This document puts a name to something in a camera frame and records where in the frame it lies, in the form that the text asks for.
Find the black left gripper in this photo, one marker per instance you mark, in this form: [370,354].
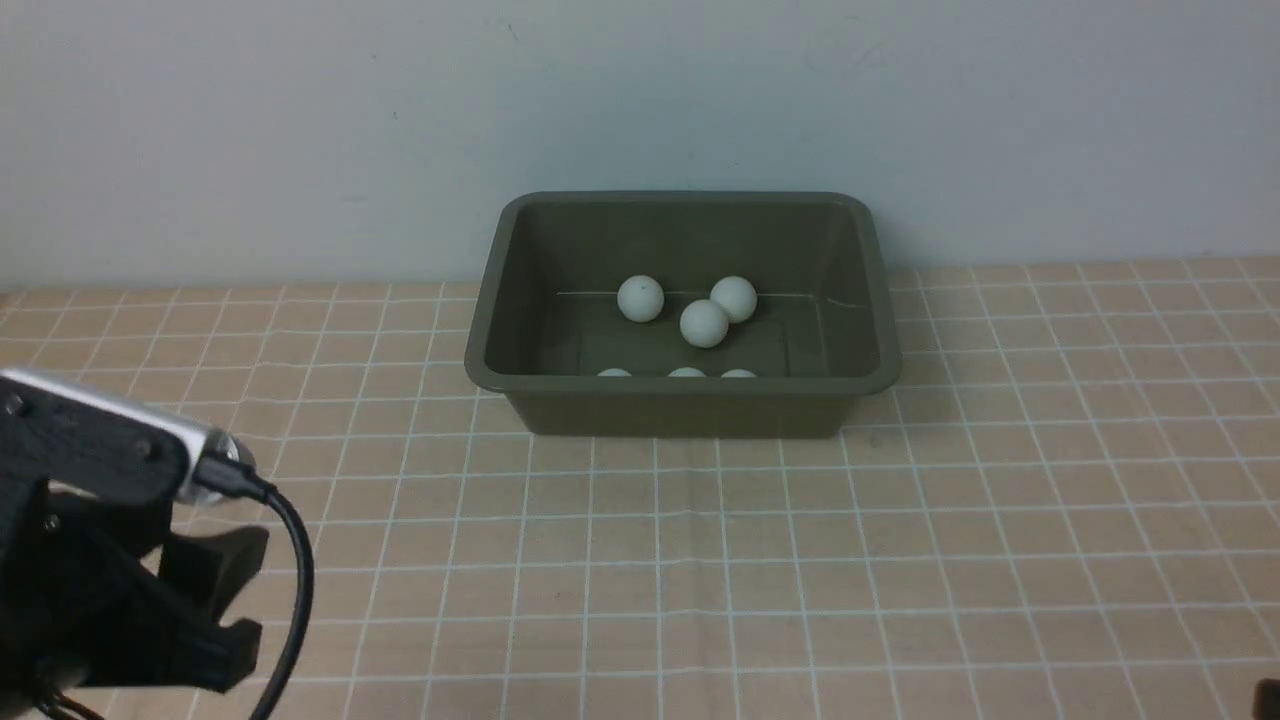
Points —
[66,556]

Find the white ping-pong ball front logo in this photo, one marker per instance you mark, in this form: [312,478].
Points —
[704,324]

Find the white ping-pong ball plain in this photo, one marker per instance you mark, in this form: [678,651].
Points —
[736,296]

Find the olive green plastic bin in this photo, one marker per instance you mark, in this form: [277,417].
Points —
[822,338]

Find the checkered peach tablecloth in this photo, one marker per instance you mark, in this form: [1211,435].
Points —
[1066,509]

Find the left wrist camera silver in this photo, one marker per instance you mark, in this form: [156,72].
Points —
[122,451]

